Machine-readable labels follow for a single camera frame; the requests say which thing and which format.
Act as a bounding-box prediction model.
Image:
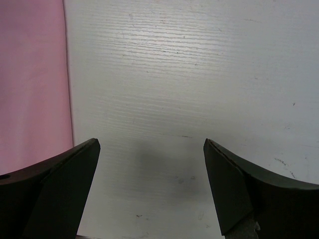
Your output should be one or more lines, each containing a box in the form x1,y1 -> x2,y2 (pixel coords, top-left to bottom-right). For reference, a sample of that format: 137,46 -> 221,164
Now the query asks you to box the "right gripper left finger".
0,138 -> 100,239

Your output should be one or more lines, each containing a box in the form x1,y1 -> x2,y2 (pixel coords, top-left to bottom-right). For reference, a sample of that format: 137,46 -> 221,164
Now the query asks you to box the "pink t-shirt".
0,0 -> 73,174

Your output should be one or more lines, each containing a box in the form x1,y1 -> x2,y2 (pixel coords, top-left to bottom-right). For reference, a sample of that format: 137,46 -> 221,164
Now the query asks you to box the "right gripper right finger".
203,139 -> 319,239

